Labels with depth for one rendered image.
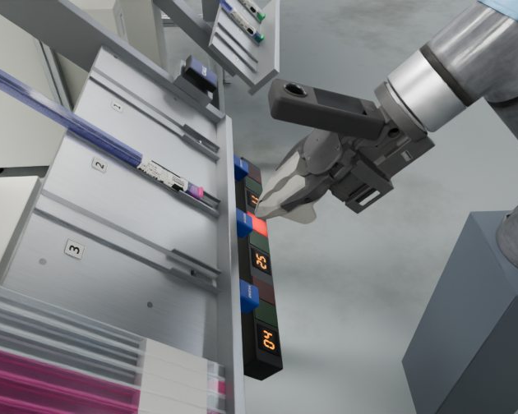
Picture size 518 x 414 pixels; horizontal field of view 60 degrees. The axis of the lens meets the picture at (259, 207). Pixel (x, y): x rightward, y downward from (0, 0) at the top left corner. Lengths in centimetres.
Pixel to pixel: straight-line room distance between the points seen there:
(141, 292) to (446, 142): 176
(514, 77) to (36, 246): 43
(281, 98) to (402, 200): 129
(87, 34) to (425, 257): 119
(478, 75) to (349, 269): 104
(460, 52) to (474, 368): 64
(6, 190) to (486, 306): 81
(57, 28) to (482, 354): 83
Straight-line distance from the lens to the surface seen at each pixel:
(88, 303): 38
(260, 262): 57
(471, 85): 46
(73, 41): 66
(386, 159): 51
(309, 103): 44
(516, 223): 80
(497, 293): 82
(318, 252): 145
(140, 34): 95
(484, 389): 105
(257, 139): 190
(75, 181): 44
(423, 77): 46
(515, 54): 46
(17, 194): 81
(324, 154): 49
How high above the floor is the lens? 110
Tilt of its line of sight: 44 degrees down
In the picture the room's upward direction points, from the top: straight up
